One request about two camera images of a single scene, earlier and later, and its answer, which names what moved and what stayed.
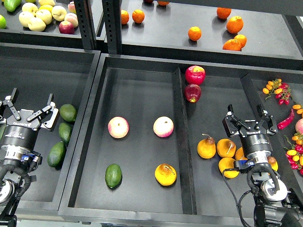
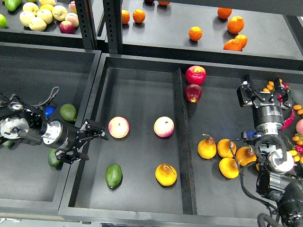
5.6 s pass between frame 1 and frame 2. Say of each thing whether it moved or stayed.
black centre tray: stayed
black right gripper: moved
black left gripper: moved
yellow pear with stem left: stayed
